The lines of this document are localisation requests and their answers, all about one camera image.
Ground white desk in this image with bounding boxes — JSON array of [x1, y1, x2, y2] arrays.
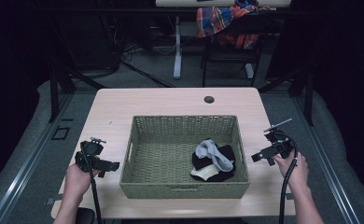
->
[[154, 0, 292, 80]]

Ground floor cables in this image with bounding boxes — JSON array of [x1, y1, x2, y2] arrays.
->
[[119, 43, 175, 89]]

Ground cream sock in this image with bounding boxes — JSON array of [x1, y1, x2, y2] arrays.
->
[[190, 163, 220, 182]]

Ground metal floor rail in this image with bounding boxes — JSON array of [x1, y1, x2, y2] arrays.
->
[[0, 92, 76, 224], [291, 96, 362, 224]]

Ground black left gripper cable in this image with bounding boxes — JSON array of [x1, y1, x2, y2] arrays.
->
[[80, 148, 104, 224]]

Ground plaid cloth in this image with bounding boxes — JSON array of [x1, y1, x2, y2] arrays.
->
[[196, 0, 271, 49]]

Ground black and white clothes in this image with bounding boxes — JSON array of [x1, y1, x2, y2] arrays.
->
[[189, 144, 237, 183]]

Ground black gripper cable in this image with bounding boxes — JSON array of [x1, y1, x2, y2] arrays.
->
[[274, 131, 299, 224], [80, 148, 104, 224]]

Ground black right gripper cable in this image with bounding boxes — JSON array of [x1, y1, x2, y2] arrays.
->
[[274, 131, 299, 224]]

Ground black seat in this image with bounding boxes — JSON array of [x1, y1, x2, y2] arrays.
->
[[75, 206, 96, 224]]

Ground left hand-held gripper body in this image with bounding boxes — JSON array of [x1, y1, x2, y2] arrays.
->
[[74, 136, 110, 174]]

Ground black chair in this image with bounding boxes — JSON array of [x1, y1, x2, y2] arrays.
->
[[200, 13, 267, 89]]

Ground black metal stand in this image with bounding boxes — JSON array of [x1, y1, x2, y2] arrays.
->
[[257, 67, 315, 127], [47, 62, 107, 124]]

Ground grey sock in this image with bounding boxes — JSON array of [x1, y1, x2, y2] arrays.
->
[[194, 138, 236, 173]]

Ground green woven basket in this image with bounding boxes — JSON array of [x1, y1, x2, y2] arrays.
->
[[119, 115, 251, 200]]

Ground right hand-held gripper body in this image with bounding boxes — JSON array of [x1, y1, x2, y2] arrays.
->
[[261, 118, 297, 160]]

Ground person's right hand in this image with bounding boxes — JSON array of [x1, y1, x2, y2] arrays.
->
[[271, 150, 311, 189]]

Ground person's left hand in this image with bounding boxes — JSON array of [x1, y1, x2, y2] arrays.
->
[[63, 163, 101, 198]]

